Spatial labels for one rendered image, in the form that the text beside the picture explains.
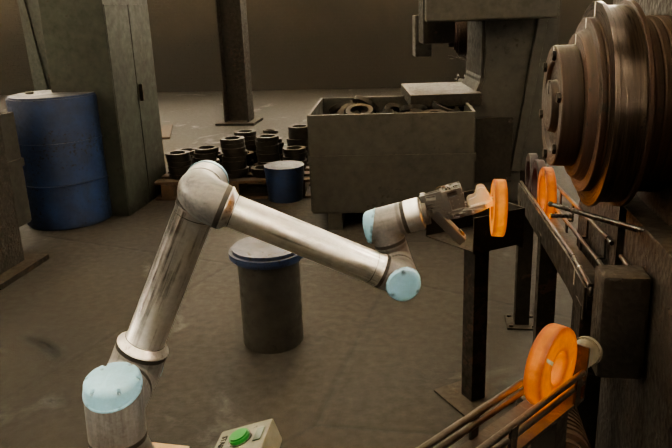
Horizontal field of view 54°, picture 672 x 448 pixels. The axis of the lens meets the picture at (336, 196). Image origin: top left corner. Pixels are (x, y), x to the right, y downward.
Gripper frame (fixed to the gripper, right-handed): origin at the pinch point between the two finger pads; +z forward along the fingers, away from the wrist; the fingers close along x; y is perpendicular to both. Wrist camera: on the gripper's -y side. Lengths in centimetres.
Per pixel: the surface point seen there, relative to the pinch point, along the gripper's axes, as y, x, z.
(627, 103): 24, -35, 29
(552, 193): -17, 50, 19
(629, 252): -13.9, -20.7, 25.5
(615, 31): 37, -29, 31
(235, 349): -54, 65, -118
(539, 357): -10, -66, -1
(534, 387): -15, -67, -3
